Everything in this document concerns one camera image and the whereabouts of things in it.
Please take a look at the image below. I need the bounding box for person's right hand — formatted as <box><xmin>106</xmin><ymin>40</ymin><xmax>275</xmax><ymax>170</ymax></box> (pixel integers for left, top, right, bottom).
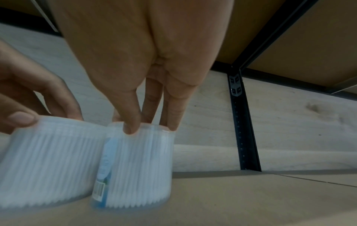
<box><xmin>47</xmin><ymin>0</ymin><xmax>235</xmax><ymax>136</ymax></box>

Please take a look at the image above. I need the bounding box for person's left hand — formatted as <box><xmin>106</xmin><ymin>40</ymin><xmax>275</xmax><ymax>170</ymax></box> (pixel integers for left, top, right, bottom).
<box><xmin>0</xmin><ymin>39</ymin><xmax>84</xmax><ymax>134</ymax></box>

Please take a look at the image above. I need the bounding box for white jar with blue label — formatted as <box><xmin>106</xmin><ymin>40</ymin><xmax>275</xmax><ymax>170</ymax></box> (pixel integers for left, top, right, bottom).
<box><xmin>91</xmin><ymin>121</ymin><xmax>177</xmax><ymax>210</ymax></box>
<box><xmin>0</xmin><ymin>114</ymin><xmax>112</xmax><ymax>210</ymax></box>

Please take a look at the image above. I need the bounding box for black frame wooden shelf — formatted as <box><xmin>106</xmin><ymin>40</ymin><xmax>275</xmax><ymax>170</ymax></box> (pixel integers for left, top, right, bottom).
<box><xmin>0</xmin><ymin>0</ymin><xmax>357</xmax><ymax>226</ymax></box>

